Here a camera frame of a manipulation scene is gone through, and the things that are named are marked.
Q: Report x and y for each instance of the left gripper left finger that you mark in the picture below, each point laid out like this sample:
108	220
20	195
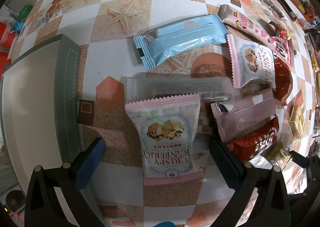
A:
42	207

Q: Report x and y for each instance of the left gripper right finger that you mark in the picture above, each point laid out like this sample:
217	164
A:
272	205

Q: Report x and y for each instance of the red kitkat style bar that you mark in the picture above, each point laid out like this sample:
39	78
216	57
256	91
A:
248	147

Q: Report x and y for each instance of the mauve pink snack wrapper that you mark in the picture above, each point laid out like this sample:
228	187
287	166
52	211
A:
245	114

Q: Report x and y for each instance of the red foil snack bag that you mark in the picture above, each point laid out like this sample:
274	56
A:
283	79

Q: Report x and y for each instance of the crispy cranberry snack pack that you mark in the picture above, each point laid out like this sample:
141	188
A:
167	128

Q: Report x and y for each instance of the light blue snack wrapper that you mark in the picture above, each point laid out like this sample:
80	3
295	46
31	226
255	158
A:
169	41

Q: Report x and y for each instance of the gold wrapped candy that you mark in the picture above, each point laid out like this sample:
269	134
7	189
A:
297	122

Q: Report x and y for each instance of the grey cardboard box tray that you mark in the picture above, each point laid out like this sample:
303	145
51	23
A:
39	113

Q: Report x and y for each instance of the transparent dark biscuit pack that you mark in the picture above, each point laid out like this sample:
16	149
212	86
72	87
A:
213	89

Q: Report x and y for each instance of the long pink candy pack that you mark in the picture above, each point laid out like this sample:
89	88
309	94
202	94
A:
282	47

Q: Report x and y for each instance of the green plastic cup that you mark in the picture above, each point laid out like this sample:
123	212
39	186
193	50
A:
23	14

